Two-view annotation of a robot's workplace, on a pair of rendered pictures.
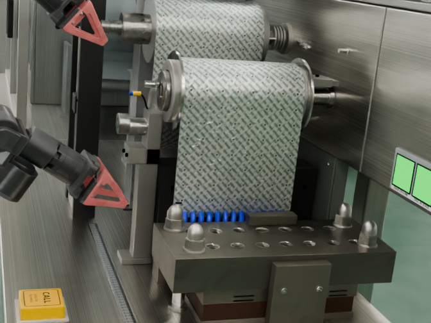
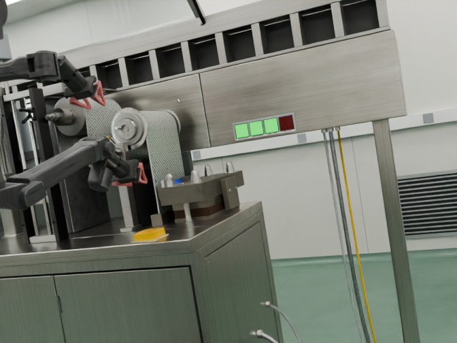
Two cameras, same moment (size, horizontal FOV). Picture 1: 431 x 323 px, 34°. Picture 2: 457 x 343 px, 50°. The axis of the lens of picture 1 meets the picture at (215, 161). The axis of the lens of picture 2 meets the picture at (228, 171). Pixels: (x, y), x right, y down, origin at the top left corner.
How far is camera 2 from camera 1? 1.23 m
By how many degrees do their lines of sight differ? 50
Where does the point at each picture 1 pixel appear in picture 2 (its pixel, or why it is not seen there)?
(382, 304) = not seen: hidden behind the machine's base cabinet
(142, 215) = (131, 201)
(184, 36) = (95, 113)
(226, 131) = (160, 141)
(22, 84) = not seen: outside the picture
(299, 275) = (230, 182)
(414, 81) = (230, 94)
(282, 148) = (176, 147)
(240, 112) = (161, 131)
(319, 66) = not seen: hidden behind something
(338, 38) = (167, 99)
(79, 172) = (128, 167)
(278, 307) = (230, 199)
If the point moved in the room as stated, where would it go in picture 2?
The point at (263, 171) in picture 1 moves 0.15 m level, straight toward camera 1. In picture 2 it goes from (174, 160) to (200, 156)
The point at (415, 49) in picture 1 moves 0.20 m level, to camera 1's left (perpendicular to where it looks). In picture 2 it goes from (226, 82) to (190, 82)
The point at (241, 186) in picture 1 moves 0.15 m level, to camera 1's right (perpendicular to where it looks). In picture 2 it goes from (170, 169) to (198, 163)
